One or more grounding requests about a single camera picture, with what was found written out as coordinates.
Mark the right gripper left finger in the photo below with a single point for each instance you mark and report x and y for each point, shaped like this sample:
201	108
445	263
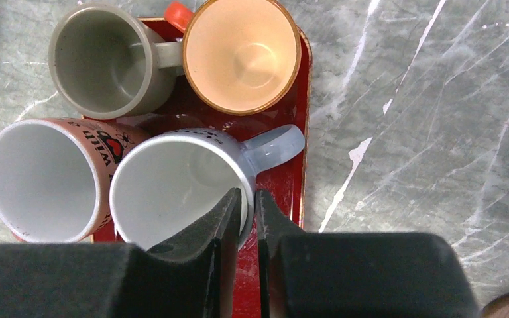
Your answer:
190	274

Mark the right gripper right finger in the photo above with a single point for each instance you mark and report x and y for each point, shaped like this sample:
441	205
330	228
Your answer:
401	274

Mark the dark blue white mug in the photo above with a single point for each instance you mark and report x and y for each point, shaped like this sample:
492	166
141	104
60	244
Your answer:
169	181

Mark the orange red cup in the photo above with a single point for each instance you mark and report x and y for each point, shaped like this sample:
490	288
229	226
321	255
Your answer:
240	57

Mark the grey olive cup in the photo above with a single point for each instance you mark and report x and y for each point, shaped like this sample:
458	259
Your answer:
108	64

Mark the red tray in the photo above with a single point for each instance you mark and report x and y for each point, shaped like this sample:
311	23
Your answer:
286	121

